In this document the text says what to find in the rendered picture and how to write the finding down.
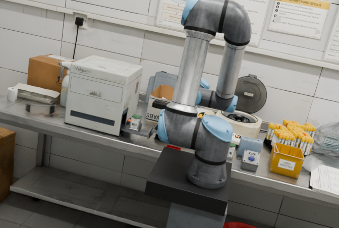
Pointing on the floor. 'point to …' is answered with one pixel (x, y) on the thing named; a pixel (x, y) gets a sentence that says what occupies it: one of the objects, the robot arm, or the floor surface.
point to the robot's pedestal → (193, 218)
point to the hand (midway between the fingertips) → (151, 131)
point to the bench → (58, 130)
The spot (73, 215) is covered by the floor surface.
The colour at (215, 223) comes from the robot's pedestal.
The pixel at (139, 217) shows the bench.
